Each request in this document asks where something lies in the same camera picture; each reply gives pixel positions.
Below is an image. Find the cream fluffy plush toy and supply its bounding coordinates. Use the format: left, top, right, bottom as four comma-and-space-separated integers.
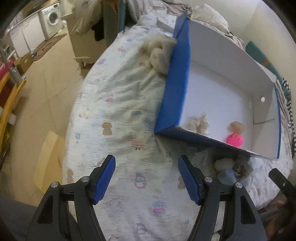
142, 34, 177, 75

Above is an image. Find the white fabric flower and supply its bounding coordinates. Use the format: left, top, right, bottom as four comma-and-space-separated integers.
188, 112, 210, 136

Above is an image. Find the tan sponge block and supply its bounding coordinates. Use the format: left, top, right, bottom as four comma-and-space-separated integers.
228, 121, 245, 135

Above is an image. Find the teal headboard cushion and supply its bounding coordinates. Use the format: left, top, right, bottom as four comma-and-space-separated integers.
245, 41, 292, 100

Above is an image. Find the person right hand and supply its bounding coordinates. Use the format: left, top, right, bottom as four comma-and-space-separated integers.
261, 199, 295, 240

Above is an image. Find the beige bedside cabinet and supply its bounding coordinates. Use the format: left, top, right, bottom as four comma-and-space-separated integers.
62, 14, 107, 69

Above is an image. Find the black white striped cloth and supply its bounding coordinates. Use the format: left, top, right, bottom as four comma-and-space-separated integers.
275, 78, 295, 158

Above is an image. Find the blue and white cardboard box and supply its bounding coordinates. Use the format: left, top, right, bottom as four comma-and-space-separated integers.
154, 14, 281, 159

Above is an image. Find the light blue soft object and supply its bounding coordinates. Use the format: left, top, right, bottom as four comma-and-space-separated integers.
217, 169, 248, 187

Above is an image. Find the cardboard box on floor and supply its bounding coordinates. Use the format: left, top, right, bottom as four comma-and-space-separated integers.
14, 53, 34, 75

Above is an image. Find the yellow wooden rack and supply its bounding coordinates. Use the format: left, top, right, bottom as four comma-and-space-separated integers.
1, 79, 27, 151

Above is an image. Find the brown door mat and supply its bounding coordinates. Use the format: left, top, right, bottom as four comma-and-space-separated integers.
32, 34, 67, 61

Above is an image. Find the white washing machine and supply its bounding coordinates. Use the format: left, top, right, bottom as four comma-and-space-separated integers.
38, 2, 62, 40

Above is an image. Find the patterned white bed sheet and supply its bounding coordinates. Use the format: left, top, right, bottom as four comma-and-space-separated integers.
62, 9, 295, 241

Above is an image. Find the white kitchen cabinet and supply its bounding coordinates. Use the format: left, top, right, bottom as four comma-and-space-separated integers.
9, 13, 45, 57

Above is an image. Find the beige pillow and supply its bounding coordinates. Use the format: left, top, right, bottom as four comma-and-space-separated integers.
190, 4, 230, 33

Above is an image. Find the pink rubber duck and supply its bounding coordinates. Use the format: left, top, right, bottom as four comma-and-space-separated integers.
226, 133, 244, 148

